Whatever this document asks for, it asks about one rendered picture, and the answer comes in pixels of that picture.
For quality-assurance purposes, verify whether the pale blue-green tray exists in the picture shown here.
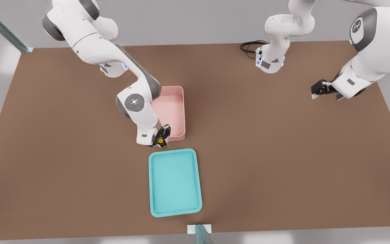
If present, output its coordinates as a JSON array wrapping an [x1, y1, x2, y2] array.
[[148, 148, 203, 218]]

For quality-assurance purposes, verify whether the black cable loop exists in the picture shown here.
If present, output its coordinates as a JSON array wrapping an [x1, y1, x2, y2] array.
[[240, 40, 267, 59]]

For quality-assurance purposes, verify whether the pink box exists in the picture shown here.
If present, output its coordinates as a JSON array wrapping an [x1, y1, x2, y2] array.
[[150, 86, 186, 142]]

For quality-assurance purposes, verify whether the silver frame post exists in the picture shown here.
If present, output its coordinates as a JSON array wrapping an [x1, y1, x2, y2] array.
[[0, 0, 34, 53], [187, 224, 215, 244]]

